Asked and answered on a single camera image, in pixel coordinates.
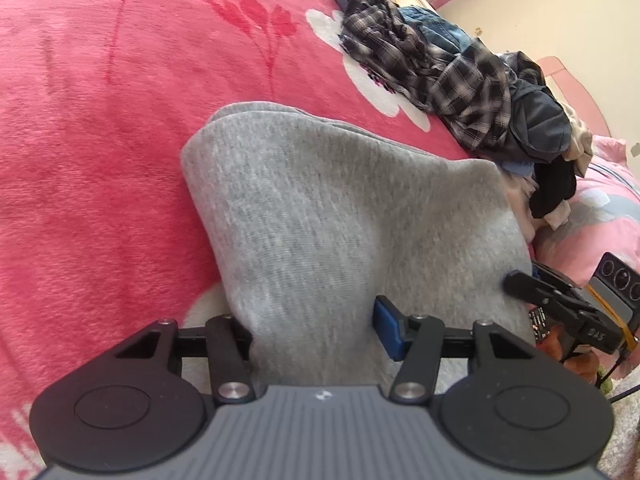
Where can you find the person's right hand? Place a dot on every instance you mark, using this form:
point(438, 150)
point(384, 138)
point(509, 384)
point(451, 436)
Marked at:
point(575, 362)

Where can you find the person's right forearm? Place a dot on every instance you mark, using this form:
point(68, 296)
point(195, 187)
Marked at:
point(604, 380)

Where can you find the light blue cloth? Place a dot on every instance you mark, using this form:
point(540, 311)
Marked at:
point(517, 169)

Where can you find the pink quilt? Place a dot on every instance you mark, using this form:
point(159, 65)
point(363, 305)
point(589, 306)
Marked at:
point(600, 200)

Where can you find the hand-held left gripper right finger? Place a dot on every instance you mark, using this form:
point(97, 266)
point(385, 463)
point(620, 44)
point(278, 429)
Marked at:
point(387, 330)

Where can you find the fuzzy green white pajamas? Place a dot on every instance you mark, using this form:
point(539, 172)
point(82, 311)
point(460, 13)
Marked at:
point(625, 440)

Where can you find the plaid shirt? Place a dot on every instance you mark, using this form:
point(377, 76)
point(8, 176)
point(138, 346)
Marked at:
point(450, 80)

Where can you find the dark grey jacket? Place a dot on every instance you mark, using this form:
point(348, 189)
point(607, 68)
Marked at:
point(540, 115)

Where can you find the red floral blanket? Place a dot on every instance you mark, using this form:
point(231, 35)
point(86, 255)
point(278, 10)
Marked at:
point(100, 160)

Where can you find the pink headboard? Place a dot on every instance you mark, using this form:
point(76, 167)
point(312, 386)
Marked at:
point(555, 62)

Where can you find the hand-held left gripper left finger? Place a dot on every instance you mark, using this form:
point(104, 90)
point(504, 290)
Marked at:
point(227, 345)

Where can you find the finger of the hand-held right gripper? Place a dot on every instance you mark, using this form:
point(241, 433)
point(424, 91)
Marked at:
point(520, 285)
point(550, 275)

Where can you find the black garment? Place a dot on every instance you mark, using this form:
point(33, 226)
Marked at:
point(552, 190)

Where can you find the grey sweatpants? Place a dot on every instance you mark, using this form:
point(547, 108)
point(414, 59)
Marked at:
point(350, 220)

